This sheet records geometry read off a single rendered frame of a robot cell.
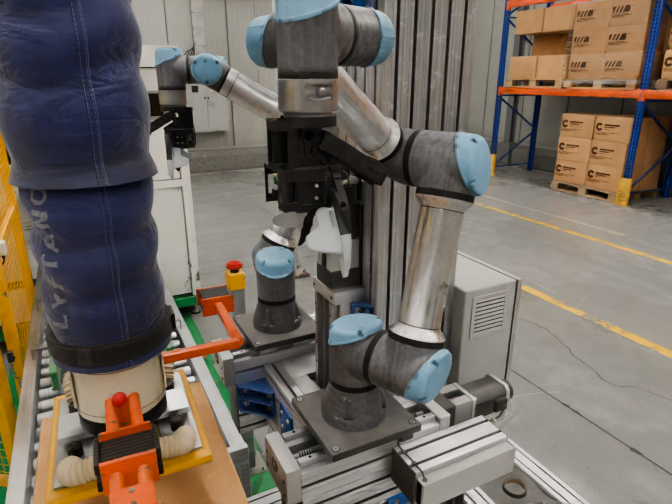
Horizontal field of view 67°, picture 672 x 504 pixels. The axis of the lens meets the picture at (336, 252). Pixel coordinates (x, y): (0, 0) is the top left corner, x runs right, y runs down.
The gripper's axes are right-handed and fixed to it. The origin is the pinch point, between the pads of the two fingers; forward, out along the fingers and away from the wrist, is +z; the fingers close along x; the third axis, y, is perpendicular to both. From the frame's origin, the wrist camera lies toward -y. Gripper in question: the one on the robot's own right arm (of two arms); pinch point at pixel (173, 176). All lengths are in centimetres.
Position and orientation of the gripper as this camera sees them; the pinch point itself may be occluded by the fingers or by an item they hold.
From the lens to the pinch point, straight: 159.9
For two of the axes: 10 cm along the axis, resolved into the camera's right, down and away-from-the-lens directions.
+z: 0.0, 9.5, 3.3
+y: 9.8, -0.6, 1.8
